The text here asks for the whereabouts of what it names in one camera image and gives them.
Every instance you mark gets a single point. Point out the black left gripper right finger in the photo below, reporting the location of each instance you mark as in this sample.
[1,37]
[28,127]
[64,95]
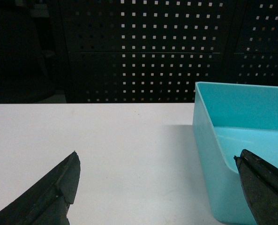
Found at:
[259,182]

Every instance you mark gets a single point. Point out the black perforated pegboard panel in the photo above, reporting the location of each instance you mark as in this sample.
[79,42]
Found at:
[131,51]

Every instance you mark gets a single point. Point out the black perforated panel right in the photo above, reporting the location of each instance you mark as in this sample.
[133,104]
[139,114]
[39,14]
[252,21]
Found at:
[256,54]

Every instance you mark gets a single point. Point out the turquoise plastic bin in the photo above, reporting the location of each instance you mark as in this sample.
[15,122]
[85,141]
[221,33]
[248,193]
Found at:
[227,119]

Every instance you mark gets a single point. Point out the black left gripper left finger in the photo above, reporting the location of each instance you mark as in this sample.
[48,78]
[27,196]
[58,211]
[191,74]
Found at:
[46,202]

